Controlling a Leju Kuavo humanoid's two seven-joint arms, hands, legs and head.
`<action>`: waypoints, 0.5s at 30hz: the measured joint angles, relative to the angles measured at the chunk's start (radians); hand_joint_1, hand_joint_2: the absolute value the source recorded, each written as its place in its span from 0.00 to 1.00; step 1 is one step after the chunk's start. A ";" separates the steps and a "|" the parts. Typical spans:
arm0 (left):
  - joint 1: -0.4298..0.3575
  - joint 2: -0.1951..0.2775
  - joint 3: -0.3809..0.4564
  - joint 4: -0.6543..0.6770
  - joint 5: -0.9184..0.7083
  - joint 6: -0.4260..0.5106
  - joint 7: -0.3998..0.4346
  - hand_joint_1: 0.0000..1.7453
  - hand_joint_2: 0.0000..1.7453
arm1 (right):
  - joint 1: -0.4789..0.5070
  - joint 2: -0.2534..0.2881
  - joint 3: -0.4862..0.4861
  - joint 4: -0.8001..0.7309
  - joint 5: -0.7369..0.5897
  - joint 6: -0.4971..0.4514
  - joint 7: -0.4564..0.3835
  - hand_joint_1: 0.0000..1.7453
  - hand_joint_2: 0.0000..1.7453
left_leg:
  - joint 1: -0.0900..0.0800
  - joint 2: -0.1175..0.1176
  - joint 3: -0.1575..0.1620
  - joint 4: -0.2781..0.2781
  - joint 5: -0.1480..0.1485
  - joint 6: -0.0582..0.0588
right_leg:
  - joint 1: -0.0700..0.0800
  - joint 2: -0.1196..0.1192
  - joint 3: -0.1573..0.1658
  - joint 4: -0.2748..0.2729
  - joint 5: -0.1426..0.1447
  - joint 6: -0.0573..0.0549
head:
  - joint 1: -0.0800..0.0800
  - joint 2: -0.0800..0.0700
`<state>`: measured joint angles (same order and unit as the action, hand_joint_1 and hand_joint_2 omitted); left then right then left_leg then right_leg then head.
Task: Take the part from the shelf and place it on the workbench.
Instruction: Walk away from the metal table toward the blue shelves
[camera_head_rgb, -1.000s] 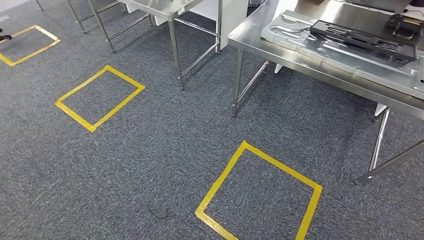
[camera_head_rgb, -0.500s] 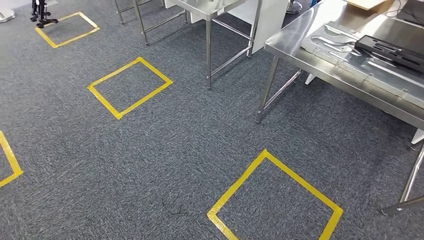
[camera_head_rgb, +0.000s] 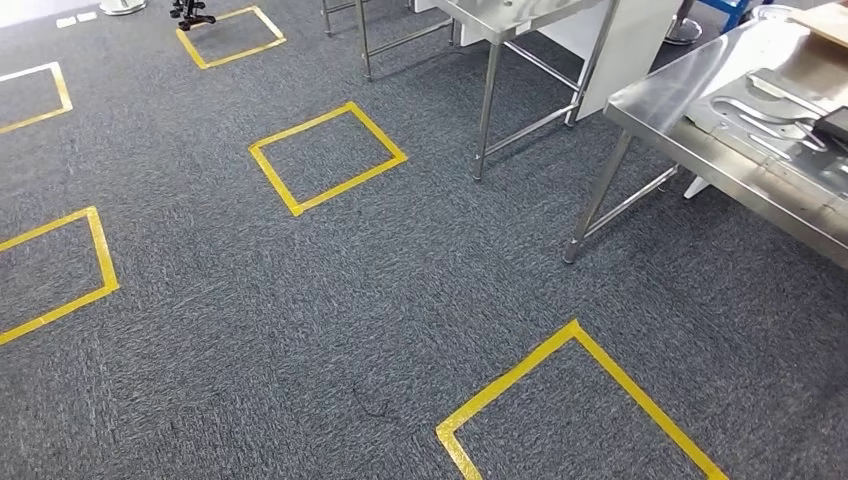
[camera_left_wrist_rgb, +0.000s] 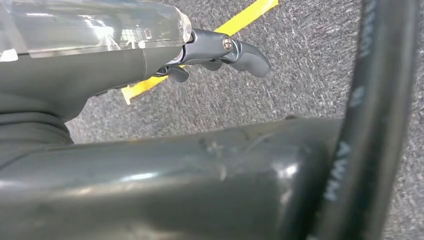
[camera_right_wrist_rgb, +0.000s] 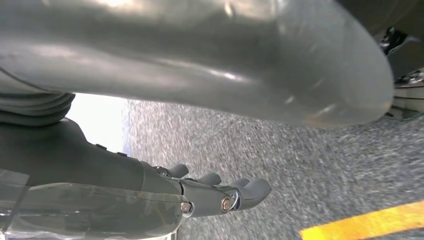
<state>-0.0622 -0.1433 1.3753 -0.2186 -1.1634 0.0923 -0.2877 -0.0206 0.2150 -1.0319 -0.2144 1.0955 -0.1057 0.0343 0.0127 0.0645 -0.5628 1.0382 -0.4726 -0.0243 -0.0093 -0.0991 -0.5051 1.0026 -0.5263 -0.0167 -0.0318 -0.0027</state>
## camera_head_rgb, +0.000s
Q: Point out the black plastic plate frame part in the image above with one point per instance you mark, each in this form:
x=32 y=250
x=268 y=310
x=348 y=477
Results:
x=835 y=124

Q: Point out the stainless steel workbench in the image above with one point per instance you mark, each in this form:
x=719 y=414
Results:
x=669 y=106

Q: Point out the blue background shelf rack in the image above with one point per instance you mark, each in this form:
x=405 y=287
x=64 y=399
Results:
x=725 y=12

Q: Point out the yellow floor tape square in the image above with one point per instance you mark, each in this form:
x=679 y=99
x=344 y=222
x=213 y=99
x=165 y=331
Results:
x=503 y=387

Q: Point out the stainless steel side table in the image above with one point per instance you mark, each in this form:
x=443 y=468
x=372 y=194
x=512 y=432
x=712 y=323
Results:
x=490 y=16

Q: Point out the black tripod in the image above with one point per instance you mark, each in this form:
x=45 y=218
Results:
x=191 y=12

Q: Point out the large stamped metal panel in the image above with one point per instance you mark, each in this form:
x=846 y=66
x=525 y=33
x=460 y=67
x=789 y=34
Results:
x=748 y=126

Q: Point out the white round stand base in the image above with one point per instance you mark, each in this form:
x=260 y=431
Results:
x=122 y=5

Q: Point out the white flat tray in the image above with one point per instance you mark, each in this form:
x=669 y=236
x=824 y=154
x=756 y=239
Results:
x=825 y=23

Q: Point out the steel table frame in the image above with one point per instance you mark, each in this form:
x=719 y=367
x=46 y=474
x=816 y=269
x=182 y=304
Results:
x=364 y=40

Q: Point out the black stanchion post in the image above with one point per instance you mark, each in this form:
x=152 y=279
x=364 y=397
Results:
x=684 y=30

